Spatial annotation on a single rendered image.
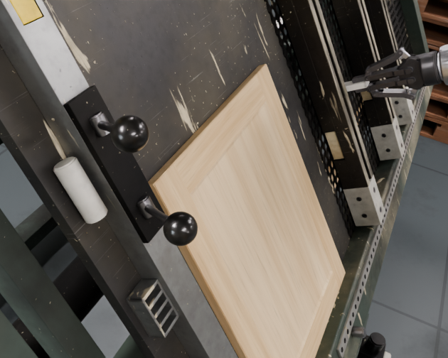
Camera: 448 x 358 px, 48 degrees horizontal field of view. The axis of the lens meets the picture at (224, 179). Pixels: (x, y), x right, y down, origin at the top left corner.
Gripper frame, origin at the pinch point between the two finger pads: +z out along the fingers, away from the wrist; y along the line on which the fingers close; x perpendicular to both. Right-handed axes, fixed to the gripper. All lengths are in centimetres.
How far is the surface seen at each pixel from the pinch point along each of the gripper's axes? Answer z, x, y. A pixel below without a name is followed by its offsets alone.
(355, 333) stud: 2, 40, -44
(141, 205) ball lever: 3, 77, 20
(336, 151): 6.8, 7.7, -13.7
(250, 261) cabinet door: 7, 58, -6
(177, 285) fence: 5, 77, 6
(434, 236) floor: 20, -107, -135
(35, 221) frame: 151, 3, -30
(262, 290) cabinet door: 7, 58, -13
